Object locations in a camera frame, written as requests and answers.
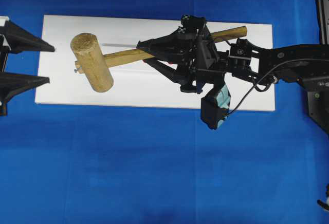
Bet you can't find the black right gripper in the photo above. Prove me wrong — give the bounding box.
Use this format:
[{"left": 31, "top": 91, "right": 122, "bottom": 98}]
[{"left": 137, "top": 15, "right": 231, "bottom": 93}]

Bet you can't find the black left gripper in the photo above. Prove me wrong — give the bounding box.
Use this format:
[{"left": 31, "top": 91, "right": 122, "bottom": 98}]
[{"left": 1, "top": 16, "right": 55, "bottom": 116}]

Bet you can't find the wooden mallet hammer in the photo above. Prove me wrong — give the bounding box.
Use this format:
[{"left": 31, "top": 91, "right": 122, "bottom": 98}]
[{"left": 70, "top": 26, "right": 247, "bottom": 92}]

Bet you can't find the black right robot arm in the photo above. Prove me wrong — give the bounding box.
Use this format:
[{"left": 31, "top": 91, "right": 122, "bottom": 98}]
[{"left": 137, "top": 15, "right": 328, "bottom": 94}]

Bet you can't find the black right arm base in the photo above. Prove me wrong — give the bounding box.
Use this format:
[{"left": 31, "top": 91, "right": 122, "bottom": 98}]
[{"left": 307, "top": 0, "right": 328, "bottom": 133}]

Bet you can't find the large white foam board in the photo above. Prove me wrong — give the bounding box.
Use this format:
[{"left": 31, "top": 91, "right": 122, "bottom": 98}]
[{"left": 34, "top": 14, "right": 276, "bottom": 112}]

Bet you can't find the black white clamp object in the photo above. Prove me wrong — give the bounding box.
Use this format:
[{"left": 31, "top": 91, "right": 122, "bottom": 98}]
[{"left": 317, "top": 184, "right": 329, "bottom": 212}]

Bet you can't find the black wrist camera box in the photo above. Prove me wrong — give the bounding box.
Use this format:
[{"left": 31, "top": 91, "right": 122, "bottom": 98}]
[{"left": 200, "top": 84, "right": 231, "bottom": 129}]

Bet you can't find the black camera cable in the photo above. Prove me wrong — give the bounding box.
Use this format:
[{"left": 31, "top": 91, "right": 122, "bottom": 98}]
[{"left": 223, "top": 61, "right": 317, "bottom": 118}]

